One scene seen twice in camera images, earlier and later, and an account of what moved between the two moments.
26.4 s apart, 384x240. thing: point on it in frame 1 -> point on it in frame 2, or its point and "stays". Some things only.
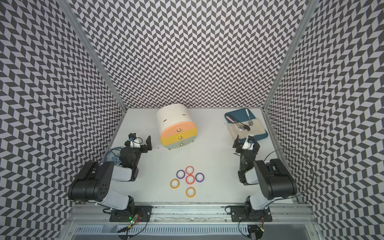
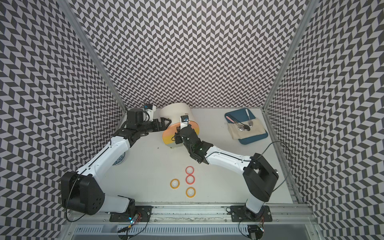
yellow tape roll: x=174 y=183 stays
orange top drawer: x=177 y=128 stays
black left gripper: x=149 y=145 -> x=157 y=122
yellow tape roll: x=190 y=192 stays
